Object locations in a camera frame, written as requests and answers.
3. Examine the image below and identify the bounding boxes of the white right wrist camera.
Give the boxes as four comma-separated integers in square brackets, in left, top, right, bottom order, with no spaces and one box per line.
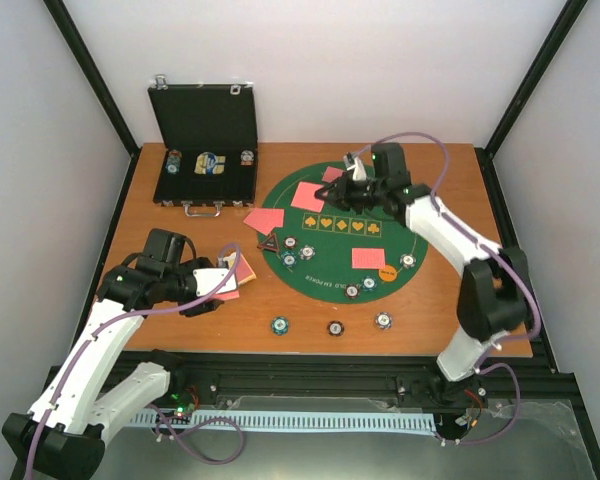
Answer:
[343,153,367,182]

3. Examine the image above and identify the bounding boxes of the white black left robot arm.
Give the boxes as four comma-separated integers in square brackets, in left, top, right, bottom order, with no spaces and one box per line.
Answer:
[2,228,241,479]

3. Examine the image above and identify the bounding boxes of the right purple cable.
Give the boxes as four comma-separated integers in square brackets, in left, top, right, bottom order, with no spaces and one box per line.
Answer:
[352,131,544,446]

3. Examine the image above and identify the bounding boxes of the light blue slotted cable duct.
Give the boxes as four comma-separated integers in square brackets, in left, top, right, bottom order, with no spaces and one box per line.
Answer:
[128,408,436,436]

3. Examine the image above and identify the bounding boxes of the card deck in case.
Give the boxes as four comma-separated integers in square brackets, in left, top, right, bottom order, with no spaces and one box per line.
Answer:
[194,152,226,176]

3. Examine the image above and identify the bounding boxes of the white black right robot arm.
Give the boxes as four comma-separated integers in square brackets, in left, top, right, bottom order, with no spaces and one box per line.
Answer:
[314,141,538,382]

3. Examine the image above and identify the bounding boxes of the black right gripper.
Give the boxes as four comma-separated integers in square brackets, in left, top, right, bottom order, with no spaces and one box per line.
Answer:
[314,172,385,215]

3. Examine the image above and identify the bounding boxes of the purple chips in case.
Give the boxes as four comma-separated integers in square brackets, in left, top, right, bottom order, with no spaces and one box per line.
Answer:
[240,150,256,166]

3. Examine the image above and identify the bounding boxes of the teal poker chip stack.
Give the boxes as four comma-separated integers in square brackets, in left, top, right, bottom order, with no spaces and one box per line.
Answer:
[271,316,289,336]

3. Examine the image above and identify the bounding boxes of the red card being drawn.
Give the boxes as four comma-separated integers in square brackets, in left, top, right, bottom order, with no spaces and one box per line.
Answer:
[243,208,285,235]

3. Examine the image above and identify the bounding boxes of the black triangular dealer button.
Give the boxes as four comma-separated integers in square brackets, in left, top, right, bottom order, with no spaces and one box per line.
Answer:
[258,232,280,253]

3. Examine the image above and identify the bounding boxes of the yellow red card box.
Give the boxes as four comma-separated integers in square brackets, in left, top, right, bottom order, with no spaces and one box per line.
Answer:
[223,252,257,287]

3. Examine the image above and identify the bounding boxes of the purple poker chip stack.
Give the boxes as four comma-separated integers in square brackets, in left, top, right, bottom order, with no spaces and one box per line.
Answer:
[375,312,393,330]

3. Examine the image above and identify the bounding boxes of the teal chips in case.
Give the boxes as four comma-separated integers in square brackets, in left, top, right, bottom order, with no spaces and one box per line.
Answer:
[165,150,182,175]

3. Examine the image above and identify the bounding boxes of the orange round blind button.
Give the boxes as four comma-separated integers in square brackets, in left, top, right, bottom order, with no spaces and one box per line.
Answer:
[378,265,398,283]

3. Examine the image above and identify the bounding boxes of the round green poker mat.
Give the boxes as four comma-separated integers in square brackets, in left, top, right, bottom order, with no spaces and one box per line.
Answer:
[262,162,428,304]

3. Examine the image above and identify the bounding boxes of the brown poker chip stack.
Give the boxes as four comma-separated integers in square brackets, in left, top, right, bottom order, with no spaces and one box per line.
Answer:
[327,321,344,337]

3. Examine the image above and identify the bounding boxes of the red playing card deck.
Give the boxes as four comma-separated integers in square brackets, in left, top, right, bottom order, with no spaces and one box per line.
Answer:
[213,290,240,301]

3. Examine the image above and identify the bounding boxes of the red card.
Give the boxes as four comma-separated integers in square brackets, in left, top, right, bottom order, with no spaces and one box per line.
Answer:
[351,247,386,270]
[321,166,344,183]
[250,208,285,229]

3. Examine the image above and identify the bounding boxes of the open black poker case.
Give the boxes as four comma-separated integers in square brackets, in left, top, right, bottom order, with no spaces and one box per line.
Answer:
[148,75,259,218]

